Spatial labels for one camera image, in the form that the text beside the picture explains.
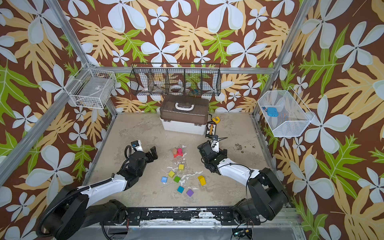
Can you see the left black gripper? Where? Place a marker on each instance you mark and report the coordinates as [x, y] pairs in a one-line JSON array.
[[151, 159]]

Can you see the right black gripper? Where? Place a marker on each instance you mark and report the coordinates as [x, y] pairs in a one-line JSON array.
[[205, 153]]

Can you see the yellow wood block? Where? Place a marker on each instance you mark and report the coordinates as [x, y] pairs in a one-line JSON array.
[[202, 180]]

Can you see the red wood block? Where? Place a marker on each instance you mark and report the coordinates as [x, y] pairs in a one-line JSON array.
[[178, 155]]

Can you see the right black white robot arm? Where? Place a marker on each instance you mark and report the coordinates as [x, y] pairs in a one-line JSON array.
[[265, 194]]

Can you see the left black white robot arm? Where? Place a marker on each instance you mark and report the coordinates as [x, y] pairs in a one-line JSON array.
[[75, 208]]

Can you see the blue letter cube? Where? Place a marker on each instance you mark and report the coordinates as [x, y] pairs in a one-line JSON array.
[[164, 180]]

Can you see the yellow-green cube lower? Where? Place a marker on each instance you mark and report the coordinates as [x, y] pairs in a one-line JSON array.
[[171, 174]]

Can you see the black battery pack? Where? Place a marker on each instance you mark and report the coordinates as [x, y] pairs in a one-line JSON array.
[[210, 130]]

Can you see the green wood cube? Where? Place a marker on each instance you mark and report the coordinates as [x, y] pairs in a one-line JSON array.
[[177, 179]]

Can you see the yellow connector plug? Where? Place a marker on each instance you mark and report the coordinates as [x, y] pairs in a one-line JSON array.
[[215, 120]]

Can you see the purple wood cube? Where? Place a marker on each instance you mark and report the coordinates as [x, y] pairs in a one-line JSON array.
[[190, 193]]

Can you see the teal wood cube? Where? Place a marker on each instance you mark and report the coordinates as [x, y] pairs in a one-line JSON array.
[[180, 189]]

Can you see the brown lid storage box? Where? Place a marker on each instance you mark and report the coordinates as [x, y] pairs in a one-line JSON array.
[[184, 114]]

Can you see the blue object in basket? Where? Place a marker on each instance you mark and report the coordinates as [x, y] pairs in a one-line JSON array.
[[272, 112]]

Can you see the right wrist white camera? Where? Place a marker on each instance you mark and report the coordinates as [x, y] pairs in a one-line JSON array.
[[215, 143]]

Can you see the wrist white camera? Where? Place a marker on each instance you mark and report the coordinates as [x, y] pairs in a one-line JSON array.
[[138, 145], [215, 143]]

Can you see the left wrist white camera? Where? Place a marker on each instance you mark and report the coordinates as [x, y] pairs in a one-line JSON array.
[[138, 145]]

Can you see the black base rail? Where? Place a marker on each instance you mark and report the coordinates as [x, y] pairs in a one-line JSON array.
[[222, 216]]

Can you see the black wire basket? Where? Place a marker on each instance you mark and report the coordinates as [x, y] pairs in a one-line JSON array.
[[193, 80]]

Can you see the white wire basket right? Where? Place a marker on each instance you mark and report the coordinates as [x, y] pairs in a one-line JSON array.
[[294, 115]]

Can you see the white wire basket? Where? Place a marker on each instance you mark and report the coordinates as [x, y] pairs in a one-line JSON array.
[[91, 87], [294, 115]]

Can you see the white wire basket left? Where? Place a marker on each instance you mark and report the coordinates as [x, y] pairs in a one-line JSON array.
[[91, 87]]

